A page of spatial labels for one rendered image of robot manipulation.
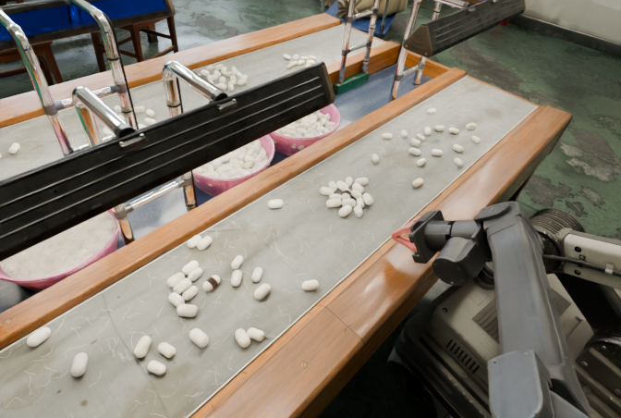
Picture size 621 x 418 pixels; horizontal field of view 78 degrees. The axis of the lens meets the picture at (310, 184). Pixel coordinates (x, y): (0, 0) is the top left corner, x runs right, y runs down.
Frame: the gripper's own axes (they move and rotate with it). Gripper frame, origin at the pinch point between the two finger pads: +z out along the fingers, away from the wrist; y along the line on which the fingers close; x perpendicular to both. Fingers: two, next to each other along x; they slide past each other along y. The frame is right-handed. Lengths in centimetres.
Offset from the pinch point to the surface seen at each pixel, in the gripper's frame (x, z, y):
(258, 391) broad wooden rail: 6.0, 2.4, 39.2
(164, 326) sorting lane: -5.7, 19.9, 43.6
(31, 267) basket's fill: -24, 43, 56
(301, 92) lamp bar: -34.4, -1.0, 9.9
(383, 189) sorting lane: -4.2, 15.2, -18.2
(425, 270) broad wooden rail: 9.0, -3.0, -1.4
